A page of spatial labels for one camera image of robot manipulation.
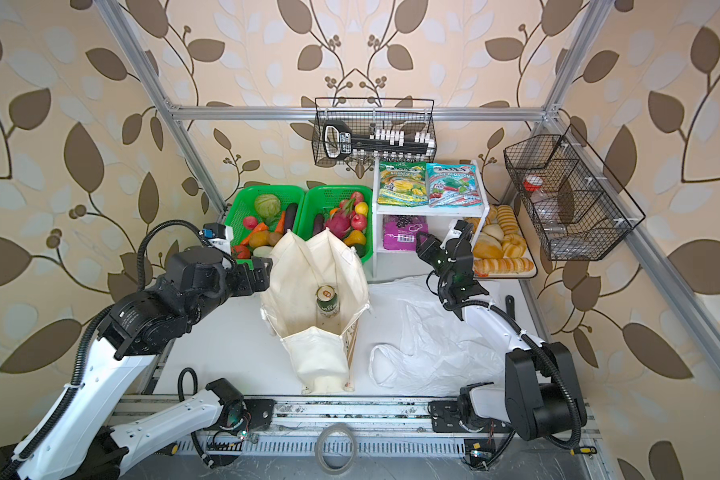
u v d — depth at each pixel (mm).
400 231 840
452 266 633
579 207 731
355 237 1042
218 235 533
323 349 655
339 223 1050
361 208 1116
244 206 1143
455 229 750
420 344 827
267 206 1118
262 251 1007
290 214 1132
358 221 1081
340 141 843
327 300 844
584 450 693
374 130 804
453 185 770
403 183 770
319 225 1118
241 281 550
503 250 1046
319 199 1157
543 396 412
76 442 368
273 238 1023
